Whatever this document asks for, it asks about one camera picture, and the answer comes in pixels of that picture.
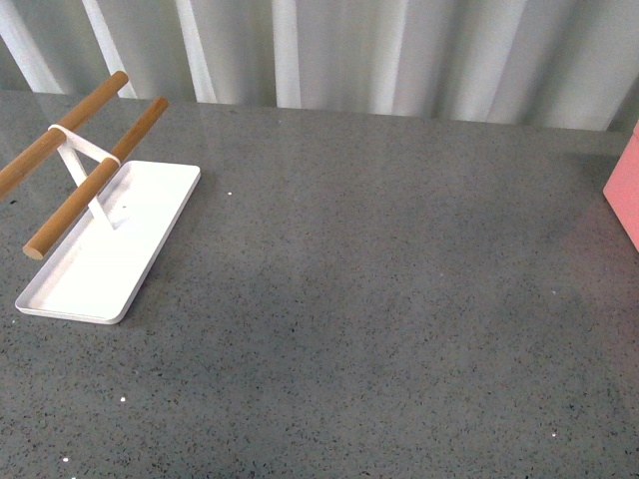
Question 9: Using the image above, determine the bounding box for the white rack base tray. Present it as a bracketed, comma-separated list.
[15, 161, 201, 324]

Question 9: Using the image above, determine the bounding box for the right wooden rack rod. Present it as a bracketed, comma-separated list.
[23, 97, 169, 260]

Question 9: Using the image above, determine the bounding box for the wooden rack rod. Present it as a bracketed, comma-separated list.
[23, 97, 169, 260]
[1, 71, 129, 199]

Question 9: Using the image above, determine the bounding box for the white curtain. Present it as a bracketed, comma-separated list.
[1, 1, 638, 132]

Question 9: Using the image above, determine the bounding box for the pink plastic box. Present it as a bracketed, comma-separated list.
[603, 125, 639, 249]

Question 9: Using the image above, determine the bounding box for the left wooden rack rod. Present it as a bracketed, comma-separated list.
[1, 71, 129, 199]

